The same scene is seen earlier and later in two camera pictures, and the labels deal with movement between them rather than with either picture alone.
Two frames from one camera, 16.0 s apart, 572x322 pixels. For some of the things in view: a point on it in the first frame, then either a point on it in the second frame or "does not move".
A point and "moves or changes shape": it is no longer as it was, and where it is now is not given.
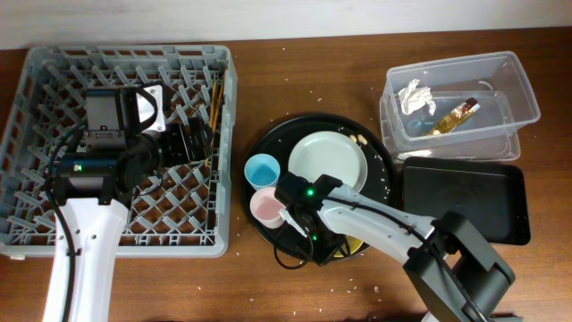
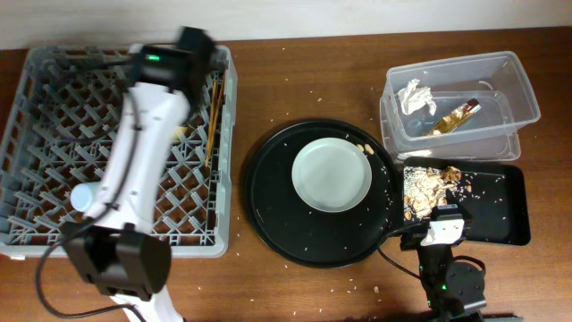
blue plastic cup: x=263 y=171 moves or changes shape
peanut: x=362 y=139 → x=368 y=148
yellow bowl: x=354 y=245 moves or changes shape
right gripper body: x=324 y=244 → x=416 y=237
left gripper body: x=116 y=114 → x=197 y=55
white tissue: x=413 y=98 does not move
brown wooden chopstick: x=211 y=123 does not move
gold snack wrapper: x=457 y=116 does not move
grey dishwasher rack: x=190 y=210 does not move
